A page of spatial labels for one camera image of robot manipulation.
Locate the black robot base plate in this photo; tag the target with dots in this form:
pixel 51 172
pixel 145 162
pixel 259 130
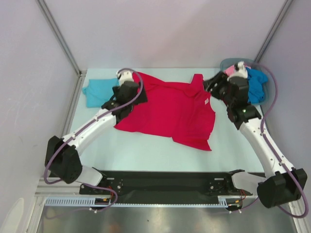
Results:
pixel 124 182

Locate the light blue cable duct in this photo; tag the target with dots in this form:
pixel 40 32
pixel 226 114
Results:
pixel 217 202

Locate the grey plastic laundry basket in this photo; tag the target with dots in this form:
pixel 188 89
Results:
pixel 226 63

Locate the pink t-shirt in basket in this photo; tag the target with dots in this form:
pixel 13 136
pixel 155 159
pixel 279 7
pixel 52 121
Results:
pixel 238 70

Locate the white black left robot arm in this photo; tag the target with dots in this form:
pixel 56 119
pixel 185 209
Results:
pixel 63 153

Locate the red t-shirt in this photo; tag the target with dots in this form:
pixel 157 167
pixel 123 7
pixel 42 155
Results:
pixel 180 111

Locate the aluminium frame post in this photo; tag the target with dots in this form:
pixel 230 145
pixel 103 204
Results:
pixel 274 29
pixel 58 35

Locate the folded light blue t-shirt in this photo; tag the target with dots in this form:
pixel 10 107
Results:
pixel 99 91

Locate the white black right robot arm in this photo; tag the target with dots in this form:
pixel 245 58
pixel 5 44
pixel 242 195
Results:
pixel 282 183

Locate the dark blue t-shirt in basket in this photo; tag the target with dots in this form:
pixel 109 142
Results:
pixel 256 80

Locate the aluminium frame rail front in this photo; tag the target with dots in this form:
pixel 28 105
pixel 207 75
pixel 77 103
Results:
pixel 59 189

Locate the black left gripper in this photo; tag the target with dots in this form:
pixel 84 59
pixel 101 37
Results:
pixel 142 99

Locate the aluminium frame post left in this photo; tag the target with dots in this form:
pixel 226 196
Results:
pixel 58 35

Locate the aluminium frame post right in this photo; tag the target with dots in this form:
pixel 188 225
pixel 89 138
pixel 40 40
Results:
pixel 274 29

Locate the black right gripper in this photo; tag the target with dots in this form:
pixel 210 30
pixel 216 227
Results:
pixel 216 85

